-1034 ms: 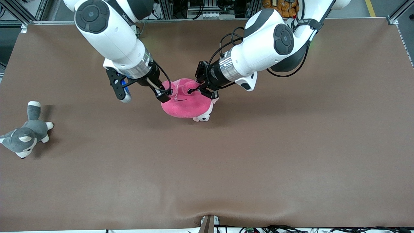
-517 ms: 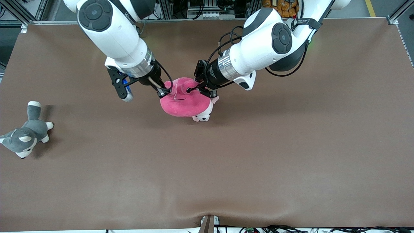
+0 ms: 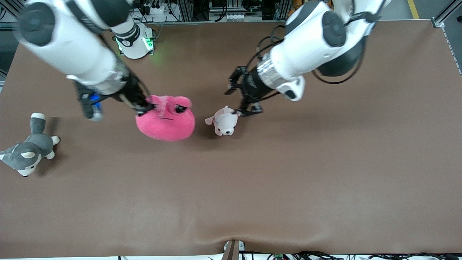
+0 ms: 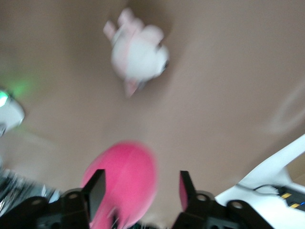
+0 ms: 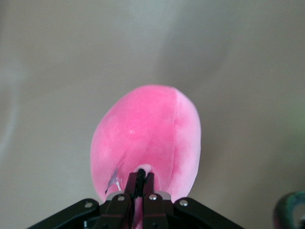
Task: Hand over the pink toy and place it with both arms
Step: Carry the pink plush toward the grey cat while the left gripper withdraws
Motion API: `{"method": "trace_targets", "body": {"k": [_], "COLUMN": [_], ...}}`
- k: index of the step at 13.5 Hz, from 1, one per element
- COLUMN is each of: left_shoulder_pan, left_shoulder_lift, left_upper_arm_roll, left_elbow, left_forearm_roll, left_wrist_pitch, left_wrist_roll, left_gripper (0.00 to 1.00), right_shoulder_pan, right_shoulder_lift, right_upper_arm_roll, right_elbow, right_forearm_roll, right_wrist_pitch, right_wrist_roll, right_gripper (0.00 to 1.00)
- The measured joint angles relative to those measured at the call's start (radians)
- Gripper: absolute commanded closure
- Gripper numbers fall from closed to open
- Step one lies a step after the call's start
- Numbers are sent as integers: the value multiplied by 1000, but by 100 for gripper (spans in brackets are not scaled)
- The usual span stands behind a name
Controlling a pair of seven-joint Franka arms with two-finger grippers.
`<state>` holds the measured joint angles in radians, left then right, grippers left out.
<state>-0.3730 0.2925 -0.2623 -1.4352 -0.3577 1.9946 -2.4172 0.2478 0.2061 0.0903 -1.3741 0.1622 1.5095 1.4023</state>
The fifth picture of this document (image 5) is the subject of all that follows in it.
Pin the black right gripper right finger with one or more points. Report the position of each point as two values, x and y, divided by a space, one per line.
155 210

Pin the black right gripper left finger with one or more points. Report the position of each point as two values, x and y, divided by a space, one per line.
114 210

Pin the brown table mat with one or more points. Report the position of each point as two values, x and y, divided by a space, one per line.
71 71

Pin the hot pink round plush toy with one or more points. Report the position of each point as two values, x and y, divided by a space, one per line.
147 128

